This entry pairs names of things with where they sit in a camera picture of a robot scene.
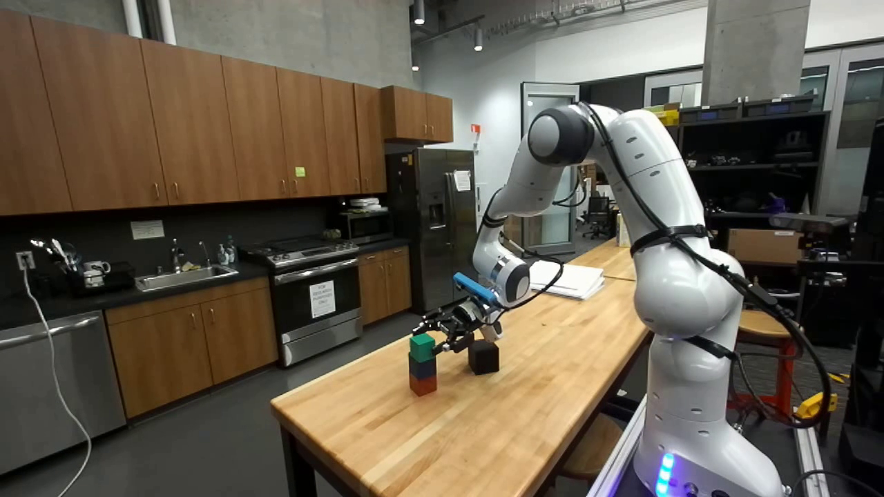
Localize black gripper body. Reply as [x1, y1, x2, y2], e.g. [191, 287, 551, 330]
[448, 301, 506, 345]

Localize yellow floor tool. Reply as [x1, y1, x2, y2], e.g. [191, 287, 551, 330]
[796, 389, 842, 425]

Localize white power cord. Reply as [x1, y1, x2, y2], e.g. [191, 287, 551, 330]
[13, 250, 98, 497]

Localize white paper sign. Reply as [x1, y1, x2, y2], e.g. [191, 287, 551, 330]
[306, 279, 341, 320]

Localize wooden lower sink cabinet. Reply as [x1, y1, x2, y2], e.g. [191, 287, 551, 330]
[106, 273, 283, 424]

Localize wooden cabinet above refrigerator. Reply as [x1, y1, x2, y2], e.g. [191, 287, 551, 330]
[379, 83, 457, 146]

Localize red legged wooden stool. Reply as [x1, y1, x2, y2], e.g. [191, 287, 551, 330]
[730, 309, 801, 425]

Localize white paper stack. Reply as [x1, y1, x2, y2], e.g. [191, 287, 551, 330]
[527, 259, 607, 304]

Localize black storage shelf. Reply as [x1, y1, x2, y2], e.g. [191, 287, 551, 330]
[678, 98, 832, 225]

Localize green cube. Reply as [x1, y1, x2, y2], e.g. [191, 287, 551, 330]
[410, 331, 440, 366]

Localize wooden narrow lower cabinet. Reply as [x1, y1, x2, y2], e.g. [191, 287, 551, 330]
[356, 244, 415, 330]

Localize steel kitchen sink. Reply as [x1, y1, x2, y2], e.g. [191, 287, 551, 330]
[133, 262, 240, 297]

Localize metal kettle on counter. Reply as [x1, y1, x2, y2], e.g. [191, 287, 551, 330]
[77, 257, 114, 294]

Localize wooden upper wall cabinets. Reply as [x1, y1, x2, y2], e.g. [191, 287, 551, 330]
[0, 9, 389, 218]

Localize stainless steel refrigerator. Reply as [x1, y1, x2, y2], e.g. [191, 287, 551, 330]
[383, 146, 482, 316]

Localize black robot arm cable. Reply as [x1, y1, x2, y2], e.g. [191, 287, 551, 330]
[575, 103, 837, 440]

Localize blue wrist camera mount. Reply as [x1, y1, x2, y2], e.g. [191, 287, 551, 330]
[451, 272, 504, 306]

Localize white wall outlet plate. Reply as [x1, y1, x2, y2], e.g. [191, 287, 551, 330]
[127, 218, 169, 244]

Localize black microwave oven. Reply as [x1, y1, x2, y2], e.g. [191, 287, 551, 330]
[335, 204, 399, 244]

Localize cardboard box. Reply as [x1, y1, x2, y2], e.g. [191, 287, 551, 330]
[726, 226, 801, 269]

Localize stainless steel dishwasher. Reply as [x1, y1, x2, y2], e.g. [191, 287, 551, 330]
[0, 306, 131, 477]

